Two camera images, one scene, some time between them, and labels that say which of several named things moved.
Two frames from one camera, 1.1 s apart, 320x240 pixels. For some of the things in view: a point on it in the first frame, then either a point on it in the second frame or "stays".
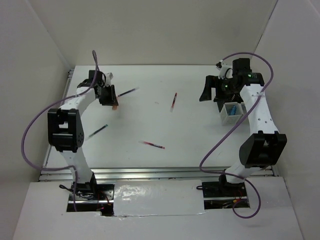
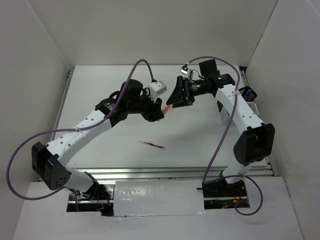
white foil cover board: [158, 197] stays
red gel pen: [152, 144] stays
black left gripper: [112, 100] -> [155, 112]
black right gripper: [211, 81] -> [184, 97]
